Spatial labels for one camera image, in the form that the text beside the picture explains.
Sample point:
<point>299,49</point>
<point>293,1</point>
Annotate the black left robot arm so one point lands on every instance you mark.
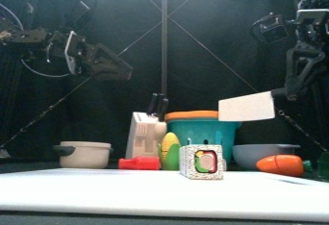
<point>29,38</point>

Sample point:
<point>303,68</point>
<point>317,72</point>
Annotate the white knife block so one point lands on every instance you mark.
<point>140,136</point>

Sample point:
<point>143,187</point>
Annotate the yellow toy corn green husk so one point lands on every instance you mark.
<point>168,145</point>

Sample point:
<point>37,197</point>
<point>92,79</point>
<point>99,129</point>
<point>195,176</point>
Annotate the grey toy bowl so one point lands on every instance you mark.
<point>257,153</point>

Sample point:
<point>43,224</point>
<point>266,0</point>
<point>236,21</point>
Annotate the teal basket orange rim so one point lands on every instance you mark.
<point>200,129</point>

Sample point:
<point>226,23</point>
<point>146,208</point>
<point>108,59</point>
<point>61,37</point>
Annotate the orange toy carrot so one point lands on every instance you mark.
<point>279,165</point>

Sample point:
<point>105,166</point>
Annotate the red toy piece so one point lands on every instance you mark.
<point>139,163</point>

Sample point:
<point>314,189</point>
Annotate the white speckled toy sushi block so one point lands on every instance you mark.
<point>188,163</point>

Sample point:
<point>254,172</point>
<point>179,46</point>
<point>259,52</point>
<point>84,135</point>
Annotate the white cutting board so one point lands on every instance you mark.
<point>162,193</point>

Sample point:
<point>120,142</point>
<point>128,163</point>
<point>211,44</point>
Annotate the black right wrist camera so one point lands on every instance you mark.
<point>274,30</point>

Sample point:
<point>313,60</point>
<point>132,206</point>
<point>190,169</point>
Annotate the black vertical frame pole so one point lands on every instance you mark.
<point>164,43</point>

